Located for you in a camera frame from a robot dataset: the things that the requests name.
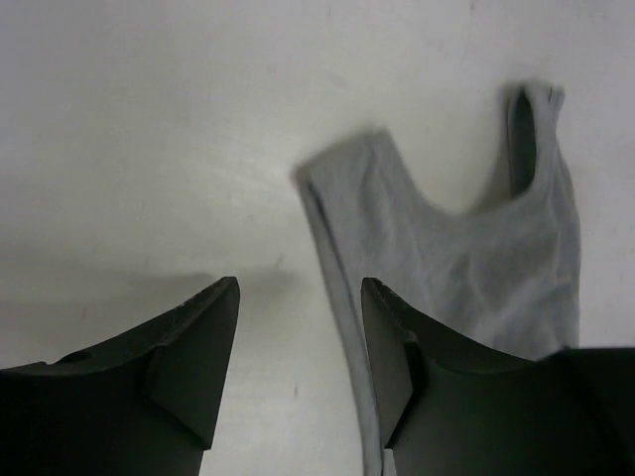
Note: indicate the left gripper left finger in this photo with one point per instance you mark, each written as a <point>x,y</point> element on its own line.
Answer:
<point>144,402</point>

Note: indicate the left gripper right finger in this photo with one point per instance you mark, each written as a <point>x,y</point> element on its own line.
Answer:
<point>448,405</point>

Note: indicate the grey tank top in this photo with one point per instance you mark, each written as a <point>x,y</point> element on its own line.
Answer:
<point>507,277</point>

